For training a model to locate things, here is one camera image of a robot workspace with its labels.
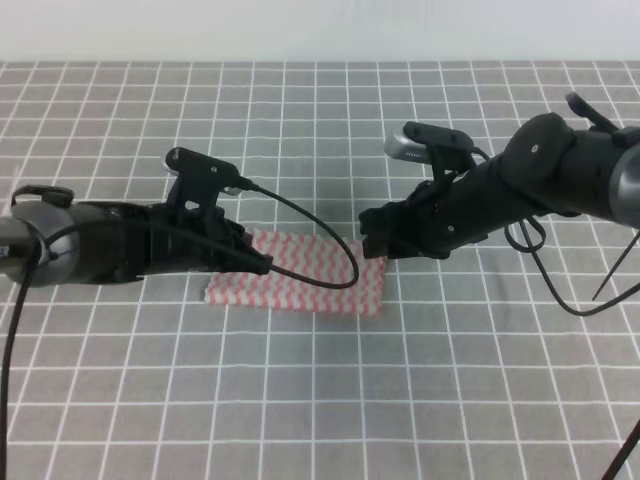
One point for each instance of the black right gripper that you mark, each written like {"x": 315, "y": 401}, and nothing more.
{"x": 437, "y": 218}

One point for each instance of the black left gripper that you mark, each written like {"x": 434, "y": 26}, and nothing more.
{"x": 153, "y": 251}

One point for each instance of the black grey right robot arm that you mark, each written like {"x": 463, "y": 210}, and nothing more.
{"x": 546, "y": 168}

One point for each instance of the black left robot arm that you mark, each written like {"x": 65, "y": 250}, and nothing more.
{"x": 104, "y": 242}

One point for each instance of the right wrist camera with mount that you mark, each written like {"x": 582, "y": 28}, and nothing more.
{"x": 445, "y": 150}

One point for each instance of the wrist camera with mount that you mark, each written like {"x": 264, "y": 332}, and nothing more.
{"x": 445, "y": 150}
{"x": 200, "y": 179}

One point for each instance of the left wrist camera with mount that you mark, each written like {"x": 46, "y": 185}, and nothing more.
{"x": 200, "y": 179}

